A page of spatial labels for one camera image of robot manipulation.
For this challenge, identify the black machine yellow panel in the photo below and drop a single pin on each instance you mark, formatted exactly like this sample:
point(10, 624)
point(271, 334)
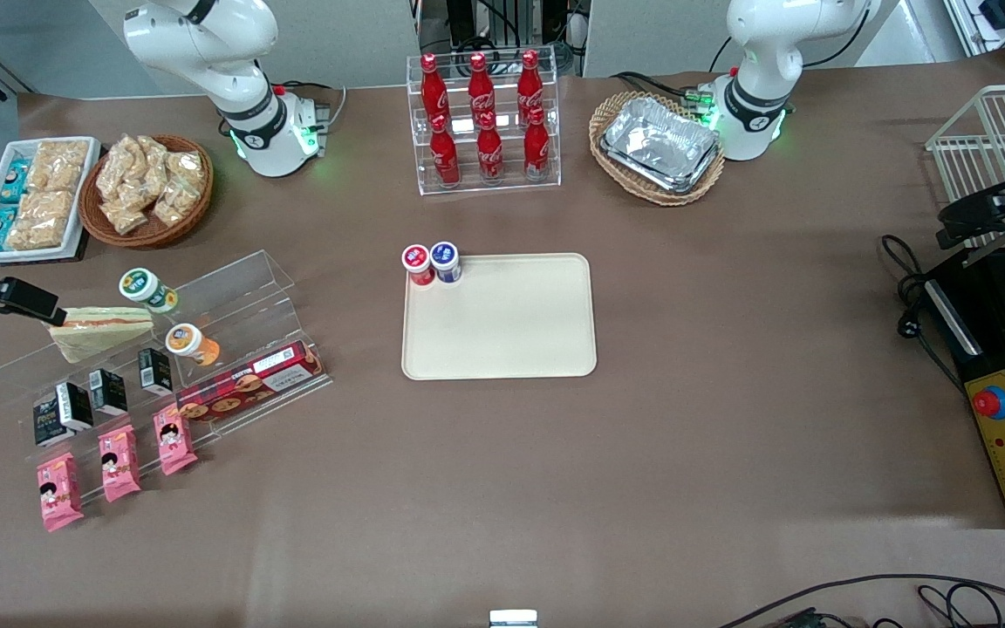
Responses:
point(991, 349)

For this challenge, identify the brown wicker basket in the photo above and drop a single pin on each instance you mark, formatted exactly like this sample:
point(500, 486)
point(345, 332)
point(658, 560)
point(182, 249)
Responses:
point(184, 228)

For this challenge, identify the black background equipment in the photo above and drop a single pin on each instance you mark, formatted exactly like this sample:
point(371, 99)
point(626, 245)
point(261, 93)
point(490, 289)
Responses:
point(468, 17)

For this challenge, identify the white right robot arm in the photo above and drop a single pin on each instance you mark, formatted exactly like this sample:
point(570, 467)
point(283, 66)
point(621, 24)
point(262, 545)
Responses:
point(206, 35)

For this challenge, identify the teal snack pack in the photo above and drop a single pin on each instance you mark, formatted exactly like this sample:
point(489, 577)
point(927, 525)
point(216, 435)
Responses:
point(2, 228)
point(14, 180)

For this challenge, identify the blue lid cup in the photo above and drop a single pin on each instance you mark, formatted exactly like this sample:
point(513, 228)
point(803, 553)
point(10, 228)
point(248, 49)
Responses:
point(446, 259)

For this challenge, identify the small silver metal block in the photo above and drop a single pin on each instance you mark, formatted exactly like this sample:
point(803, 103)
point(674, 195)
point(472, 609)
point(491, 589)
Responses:
point(513, 619)

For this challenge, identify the clear acrylic bottle rack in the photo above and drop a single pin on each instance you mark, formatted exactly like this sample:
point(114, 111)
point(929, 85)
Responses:
point(507, 131)

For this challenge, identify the red cookie box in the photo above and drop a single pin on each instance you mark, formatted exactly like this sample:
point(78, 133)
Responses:
point(245, 384)

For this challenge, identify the red emergency stop button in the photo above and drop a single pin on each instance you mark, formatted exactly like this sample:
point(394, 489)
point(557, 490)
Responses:
point(989, 402)

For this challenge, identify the aluminium frame shelf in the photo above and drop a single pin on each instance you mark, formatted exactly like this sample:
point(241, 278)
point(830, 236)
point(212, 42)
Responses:
point(1000, 22)

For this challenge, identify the small black drink carton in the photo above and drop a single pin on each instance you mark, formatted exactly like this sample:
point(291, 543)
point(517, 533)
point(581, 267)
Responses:
point(77, 406)
point(155, 371)
point(108, 392)

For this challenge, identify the light wicker basket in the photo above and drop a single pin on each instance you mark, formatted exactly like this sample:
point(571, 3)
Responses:
point(611, 170)

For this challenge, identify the red lid cup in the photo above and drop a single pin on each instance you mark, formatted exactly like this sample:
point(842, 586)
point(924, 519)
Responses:
point(418, 262)

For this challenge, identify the clear bag of puffed snacks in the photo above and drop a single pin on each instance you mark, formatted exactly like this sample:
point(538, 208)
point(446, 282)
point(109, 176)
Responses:
point(153, 153)
point(187, 167)
point(175, 201)
point(126, 216)
point(117, 170)

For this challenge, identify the clear pack of crisp snacks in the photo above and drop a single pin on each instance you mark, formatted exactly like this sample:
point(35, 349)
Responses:
point(36, 233)
point(60, 166)
point(47, 204)

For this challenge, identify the triangle sandwich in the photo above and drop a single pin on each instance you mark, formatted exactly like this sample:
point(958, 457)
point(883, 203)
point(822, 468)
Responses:
point(97, 336)

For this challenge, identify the aluminium foil tray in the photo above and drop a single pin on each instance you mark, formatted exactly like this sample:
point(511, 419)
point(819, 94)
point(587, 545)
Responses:
point(659, 135)
point(681, 184)

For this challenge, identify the beige plastic tray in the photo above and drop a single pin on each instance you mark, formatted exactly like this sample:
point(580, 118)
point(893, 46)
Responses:
point(502, 323)

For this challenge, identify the black carton white lettering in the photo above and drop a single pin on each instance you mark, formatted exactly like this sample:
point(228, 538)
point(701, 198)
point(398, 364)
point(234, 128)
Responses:
point(51, 426)

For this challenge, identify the red cola bottle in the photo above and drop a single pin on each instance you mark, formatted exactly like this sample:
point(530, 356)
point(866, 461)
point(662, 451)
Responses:
point(536, 148)
point(433, 87)
point(444, 155)
point(529, 83)
point(490, 153)
point(481, 85)

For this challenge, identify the clear acrylic tiered stand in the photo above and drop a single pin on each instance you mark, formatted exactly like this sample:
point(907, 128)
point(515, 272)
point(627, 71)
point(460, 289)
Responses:
point(241, 301)

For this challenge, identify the pink snack pack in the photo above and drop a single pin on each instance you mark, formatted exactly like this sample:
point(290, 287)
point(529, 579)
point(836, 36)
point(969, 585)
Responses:
point(119, 464)
point(59, 493)
point(174, 443)

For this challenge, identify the green lid yogurt cup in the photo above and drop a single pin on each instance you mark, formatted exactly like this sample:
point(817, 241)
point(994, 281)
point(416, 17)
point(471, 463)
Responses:
point(143, 286)

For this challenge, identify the orange lid yogurt cup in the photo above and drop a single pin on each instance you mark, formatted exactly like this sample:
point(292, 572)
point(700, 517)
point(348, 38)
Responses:
point(188, 342)

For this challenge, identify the long steel bar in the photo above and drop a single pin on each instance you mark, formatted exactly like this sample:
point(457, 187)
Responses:
point(991, 255)

